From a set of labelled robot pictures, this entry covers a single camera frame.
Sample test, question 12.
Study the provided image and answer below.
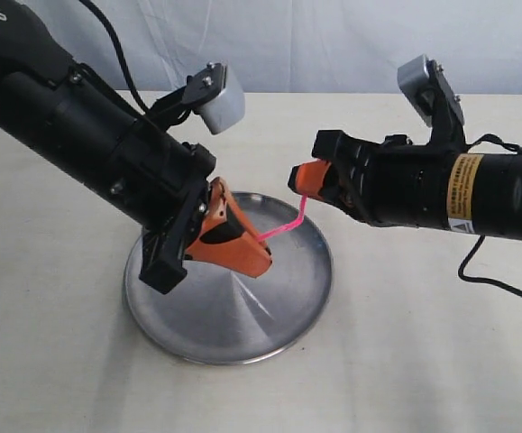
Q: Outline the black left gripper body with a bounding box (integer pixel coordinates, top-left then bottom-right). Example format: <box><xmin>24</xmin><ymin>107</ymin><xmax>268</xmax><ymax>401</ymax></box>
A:
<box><xmin>109</xmin><ymin>120</ymin><xmax>216</xmax><ymax>294</ymax></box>

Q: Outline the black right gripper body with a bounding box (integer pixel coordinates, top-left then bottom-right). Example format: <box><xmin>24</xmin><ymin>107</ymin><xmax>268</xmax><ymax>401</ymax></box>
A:
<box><xmin>312</xmin><ymin>130</ymin><xmax>418</xmax><ymax>227</ymax></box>

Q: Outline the pink glow stick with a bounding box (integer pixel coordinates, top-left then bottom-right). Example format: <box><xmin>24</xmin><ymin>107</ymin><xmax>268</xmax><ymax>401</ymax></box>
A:
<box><xmin>257</xmin><ymin>195</ymin><xmax>308</xmax><ymax>242</ymax></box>

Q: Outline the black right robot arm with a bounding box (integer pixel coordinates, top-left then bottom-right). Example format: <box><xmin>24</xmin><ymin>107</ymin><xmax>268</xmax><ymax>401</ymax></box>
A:
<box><xmin>288</xmin><ymin>130</ymin><xmax>522</xmax><ymax>240</ymax></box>

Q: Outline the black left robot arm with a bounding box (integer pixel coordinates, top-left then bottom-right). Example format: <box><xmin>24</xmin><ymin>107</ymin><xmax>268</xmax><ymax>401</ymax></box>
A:
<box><xmin>0</xmin><ymin>1</ymin><xmax>272</xmax><ymax>293</ymax></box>

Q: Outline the round stainless steel plate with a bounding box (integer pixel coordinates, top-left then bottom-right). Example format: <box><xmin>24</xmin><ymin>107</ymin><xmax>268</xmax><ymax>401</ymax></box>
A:
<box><xmin>123</xmin><ymin>217</ymin><xmax>334</xmax><ymax>365</ymax></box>

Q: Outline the white backdrop cloth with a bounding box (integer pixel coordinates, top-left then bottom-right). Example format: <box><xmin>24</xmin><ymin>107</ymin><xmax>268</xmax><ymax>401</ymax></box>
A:
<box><xmin>16</xmin><ymin>0</ymin><xmax>522</xmax><ymax>96</ymax></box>

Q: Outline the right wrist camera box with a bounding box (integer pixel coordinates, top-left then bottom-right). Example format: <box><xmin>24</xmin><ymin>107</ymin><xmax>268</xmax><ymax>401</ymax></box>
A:
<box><xmin>397</xmin><ymin>54</ymin><xmax>466</xmax><ymax>148</ymax></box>

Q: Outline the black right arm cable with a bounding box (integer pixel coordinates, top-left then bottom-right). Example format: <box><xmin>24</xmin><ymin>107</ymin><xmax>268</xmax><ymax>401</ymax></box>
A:
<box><xmin>456</xmin><ymin>134</ymin><xmax>522</xmax><ymax>300</ymax></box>

